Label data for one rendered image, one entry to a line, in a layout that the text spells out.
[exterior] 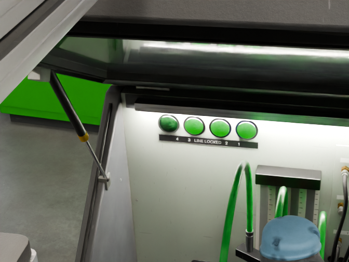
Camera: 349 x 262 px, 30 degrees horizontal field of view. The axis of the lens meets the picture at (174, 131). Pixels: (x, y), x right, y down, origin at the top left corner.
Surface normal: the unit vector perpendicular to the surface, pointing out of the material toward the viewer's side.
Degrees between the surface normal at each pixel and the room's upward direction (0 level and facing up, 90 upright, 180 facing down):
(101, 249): 90
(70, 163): 0
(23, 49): 90
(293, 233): 0
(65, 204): 0
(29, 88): 90
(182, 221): 90
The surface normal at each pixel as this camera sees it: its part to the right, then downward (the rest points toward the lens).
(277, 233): -0.04, -0.87
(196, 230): -0.24, 0.50
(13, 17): 0.98, 0.07
